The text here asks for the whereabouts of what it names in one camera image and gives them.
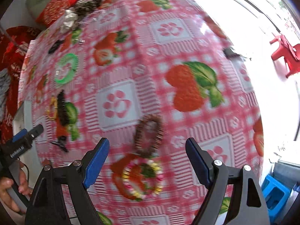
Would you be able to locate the person's left hand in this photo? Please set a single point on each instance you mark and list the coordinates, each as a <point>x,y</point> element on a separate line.
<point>7,189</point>

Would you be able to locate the red printed blanket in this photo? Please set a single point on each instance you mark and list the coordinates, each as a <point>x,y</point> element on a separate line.
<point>16,61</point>

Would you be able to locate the grey blue cloth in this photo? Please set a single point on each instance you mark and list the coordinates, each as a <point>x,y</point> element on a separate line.
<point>3,91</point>

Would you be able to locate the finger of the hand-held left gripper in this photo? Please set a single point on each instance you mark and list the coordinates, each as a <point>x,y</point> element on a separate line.
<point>35,130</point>
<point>19,135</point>

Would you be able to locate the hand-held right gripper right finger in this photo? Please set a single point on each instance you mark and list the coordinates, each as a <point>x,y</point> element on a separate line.
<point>196,164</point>

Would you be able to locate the long black scalloped hair clip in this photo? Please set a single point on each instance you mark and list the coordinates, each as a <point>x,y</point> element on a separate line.
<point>62,110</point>

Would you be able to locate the pink strawberry print tablecloth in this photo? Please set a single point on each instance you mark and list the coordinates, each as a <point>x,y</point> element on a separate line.
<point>152,75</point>

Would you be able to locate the white scrunchie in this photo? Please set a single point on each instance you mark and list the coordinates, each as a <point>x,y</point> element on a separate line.
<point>69,20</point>

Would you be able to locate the red embroidered cushion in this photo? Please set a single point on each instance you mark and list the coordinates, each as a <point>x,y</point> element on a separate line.
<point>56,7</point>

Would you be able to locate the red plastic stool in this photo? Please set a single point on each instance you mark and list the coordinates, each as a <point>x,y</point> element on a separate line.
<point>288,54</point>

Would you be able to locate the green plastic bangle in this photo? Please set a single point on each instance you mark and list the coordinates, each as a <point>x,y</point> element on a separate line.
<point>61,81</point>

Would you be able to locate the silver hair clip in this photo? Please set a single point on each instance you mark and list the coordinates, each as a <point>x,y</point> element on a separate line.
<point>80,41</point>

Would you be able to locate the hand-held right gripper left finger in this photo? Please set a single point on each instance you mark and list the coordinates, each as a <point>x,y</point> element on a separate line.
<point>97,166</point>

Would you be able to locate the small black claw clip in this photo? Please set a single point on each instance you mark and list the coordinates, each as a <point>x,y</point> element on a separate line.
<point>59,143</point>

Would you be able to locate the blue plastic stool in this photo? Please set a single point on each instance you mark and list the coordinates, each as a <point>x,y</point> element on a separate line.
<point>279,192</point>

